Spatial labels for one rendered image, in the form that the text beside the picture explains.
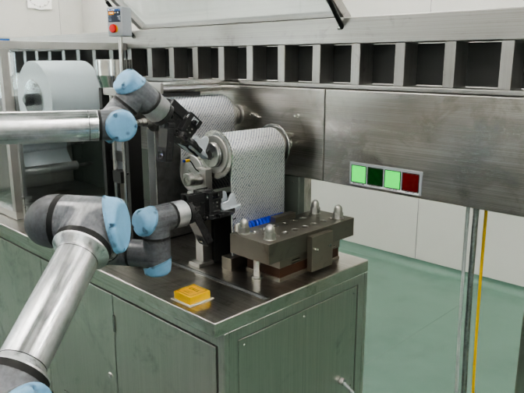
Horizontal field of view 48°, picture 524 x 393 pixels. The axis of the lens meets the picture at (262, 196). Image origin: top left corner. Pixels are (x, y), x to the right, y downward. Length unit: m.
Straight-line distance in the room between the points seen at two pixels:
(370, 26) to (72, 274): 1.11
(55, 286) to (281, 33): 1.22
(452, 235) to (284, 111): 2.60
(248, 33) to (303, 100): 0.34
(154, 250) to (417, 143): 0.79
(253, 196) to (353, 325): 0.53
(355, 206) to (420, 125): 3.12
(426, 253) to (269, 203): 2.77
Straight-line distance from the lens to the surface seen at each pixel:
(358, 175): 1.83
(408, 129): 1.72
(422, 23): 1.71
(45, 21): 7.60
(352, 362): 2.02
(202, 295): 1.58
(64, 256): 1.17
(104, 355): 2.06
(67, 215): 1.23
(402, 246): 4.62
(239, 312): 1.52
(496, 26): 1.62
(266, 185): 1.86
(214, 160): 1.75
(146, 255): 1.60
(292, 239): 1.69
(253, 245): 1.67
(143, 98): 1.59
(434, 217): 4.43
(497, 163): 1.62
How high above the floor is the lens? 1.53
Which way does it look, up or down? 13 degrees down
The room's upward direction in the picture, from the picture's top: straight up
